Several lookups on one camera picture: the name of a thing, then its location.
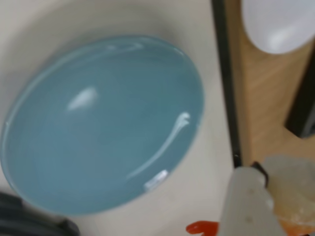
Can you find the black furniture leg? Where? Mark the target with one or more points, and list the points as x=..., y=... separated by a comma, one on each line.
x=302, y=110

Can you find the blue round dish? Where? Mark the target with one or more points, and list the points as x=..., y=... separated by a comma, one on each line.
x=98, y=135

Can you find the shrimp nigiri sushi toy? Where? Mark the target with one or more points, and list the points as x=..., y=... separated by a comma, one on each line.
x=295, y=191

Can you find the white round plastic object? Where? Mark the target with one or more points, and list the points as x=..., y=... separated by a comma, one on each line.
x=278, y=22

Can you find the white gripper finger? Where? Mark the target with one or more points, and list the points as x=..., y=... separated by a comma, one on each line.
x=246, y=204

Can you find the grey circular toy track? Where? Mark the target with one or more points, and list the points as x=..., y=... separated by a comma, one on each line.
x=24, y=221

